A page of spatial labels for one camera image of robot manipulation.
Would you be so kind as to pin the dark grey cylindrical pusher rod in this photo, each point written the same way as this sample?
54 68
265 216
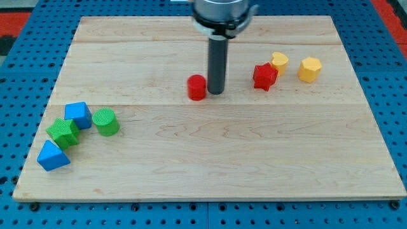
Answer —
217 61

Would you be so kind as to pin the red star block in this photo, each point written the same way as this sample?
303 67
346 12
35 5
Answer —
264 76

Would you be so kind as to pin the green star block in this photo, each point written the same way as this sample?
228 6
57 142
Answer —
64 133

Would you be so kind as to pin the red cylinder block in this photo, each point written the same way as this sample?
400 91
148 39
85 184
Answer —
196 87

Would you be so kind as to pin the yellow heart block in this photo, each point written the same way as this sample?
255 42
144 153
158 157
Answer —
279 61

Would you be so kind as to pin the yellow hexagon block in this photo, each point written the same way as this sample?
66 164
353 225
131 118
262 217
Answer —
309 69

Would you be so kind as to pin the light wooden board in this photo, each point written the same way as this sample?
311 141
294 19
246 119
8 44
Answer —
298 141

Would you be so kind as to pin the green cylinder block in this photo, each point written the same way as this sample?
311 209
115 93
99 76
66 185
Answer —
105 121

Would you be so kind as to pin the blue cube block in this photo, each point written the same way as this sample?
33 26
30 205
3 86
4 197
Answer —
79 113

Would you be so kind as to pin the blue triangle block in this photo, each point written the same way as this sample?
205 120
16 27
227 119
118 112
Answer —
52 157

